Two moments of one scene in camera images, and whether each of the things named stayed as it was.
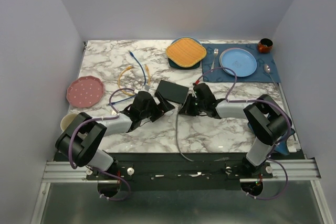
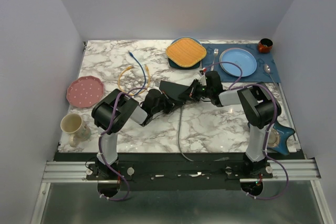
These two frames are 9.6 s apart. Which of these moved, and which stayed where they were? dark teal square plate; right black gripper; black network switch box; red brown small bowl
Moved: right black gripper
Stayed: black network switch box; red brown small bowl; dark teal square plate
